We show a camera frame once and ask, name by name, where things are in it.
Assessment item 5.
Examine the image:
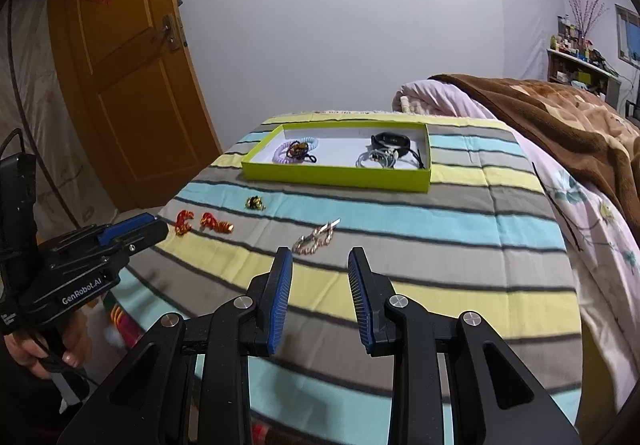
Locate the person's left hand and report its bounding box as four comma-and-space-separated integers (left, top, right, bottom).
2, 311, 85, 382

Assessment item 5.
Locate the brown beaded hair tie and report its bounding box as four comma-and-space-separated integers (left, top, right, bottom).
287, 140, 319, 164

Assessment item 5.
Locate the black wrist band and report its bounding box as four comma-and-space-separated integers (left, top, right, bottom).
370, 131, 431, 170

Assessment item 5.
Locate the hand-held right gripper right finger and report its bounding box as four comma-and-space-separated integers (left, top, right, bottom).
347, 246, 584, 445

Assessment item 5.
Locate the silver bracelet bundle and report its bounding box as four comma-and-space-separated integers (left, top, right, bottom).
356, 150, 388, 170

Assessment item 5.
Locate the brown fleece blanket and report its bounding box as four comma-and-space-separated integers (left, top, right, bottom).
429, 73, 640, 246

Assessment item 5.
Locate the vase of pink branches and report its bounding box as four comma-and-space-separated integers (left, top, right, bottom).
565, 0, 609, 42

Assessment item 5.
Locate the purple spiral hair tie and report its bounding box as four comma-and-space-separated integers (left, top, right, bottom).
272, 141, 301, 164

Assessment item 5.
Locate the cluttered white shelf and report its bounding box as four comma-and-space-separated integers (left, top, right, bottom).
546, 15, 624, 102

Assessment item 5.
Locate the black cable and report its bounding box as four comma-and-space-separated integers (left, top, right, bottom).
0, 127, 25, 162

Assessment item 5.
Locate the wooden door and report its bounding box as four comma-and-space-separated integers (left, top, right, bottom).
34, 0, 224, 214

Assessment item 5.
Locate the green shallow cardboard box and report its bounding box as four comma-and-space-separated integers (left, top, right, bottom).
241, 123, 432, 194

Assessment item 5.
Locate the red gold hair clip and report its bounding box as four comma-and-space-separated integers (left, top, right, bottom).
173, 209, 197, 235
199, 213, 235, 235

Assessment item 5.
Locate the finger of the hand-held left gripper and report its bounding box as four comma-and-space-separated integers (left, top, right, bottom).
105, 221, 170, 272
96, 212, 157, 247

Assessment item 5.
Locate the barred window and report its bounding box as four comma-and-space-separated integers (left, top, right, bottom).
614, 4, 640, 64

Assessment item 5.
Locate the pink floral quilt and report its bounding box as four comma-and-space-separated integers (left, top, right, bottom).
392, 79, 640, 428

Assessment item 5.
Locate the metal door lock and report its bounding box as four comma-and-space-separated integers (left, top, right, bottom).
152, 14, 189, 52

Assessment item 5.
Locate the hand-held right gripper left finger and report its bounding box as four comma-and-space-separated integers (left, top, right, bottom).
57, 246, 294, 445

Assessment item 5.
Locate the striped bed sheet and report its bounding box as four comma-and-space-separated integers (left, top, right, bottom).
107, 112, 582, 445

